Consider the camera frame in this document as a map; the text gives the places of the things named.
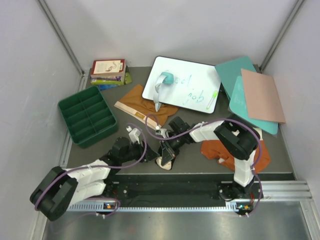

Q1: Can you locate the dark teal folding board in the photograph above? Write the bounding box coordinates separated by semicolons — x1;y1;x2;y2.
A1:
215;56;256;99

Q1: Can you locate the green whiteboard marker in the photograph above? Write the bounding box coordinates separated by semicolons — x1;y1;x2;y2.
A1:
206;91;218;110

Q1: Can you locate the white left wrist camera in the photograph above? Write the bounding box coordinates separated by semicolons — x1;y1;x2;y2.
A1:
126;126;141;144

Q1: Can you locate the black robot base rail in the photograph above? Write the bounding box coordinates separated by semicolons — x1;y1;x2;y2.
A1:
102;173;261;208

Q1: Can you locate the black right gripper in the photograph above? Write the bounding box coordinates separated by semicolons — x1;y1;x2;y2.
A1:
161;132;186;165

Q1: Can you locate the green divided plastic tray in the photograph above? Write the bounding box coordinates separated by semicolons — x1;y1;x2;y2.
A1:
57;86;119;149

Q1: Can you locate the mustard brown underwear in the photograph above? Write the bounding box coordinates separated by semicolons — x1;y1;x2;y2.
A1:
114;84;179;130

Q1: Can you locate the white dry-erase board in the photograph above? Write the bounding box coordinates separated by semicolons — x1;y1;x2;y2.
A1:
141;55;223;115

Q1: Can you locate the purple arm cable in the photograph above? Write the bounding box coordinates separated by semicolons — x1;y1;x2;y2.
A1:
144;113;263;218
33;122;148;226

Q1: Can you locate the blue cover book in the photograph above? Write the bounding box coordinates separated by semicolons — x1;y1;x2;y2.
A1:
98;84;120;91

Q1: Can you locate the orange underwear white waistband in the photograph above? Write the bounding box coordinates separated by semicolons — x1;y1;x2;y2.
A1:
200;127;271;173

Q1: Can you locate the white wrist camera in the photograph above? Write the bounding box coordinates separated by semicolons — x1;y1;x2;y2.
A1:
126;126;141;144
155;125;168;139

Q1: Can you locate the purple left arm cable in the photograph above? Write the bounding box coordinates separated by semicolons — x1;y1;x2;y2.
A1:
33;122;148;226

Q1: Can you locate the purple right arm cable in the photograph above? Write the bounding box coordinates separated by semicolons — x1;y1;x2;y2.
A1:
144;113;263;218

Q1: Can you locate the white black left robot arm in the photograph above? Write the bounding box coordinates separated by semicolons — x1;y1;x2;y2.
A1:
29;137;158;221

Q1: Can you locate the red cover book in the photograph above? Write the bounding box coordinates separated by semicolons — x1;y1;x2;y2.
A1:
90;59;126;78

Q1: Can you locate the black ribbed underwear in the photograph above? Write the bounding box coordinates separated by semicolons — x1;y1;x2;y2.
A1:
155;156;174;171

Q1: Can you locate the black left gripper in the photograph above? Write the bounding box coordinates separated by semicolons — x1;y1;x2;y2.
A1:
120;139;160;164

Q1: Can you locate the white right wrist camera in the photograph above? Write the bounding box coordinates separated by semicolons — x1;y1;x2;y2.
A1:
155;125;168;139

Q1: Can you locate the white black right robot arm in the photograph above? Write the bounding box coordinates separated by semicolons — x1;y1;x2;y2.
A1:
155;117;260;198

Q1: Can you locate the pink folding board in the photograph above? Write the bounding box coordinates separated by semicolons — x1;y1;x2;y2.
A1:
241;69;286;124

